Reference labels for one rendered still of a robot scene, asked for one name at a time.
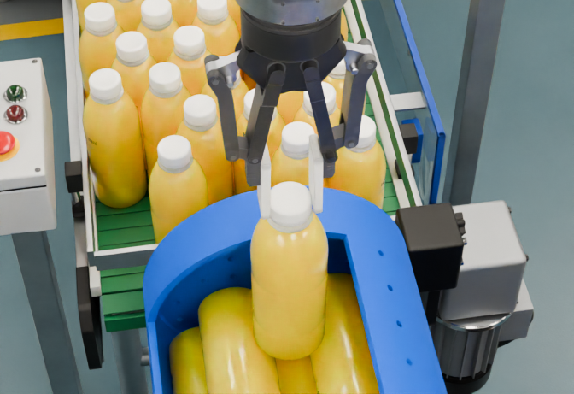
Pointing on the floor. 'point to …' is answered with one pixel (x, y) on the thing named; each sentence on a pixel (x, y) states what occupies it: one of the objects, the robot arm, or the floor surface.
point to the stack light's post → (474, 83)
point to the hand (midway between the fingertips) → (289, 178)
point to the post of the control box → (47, 310)
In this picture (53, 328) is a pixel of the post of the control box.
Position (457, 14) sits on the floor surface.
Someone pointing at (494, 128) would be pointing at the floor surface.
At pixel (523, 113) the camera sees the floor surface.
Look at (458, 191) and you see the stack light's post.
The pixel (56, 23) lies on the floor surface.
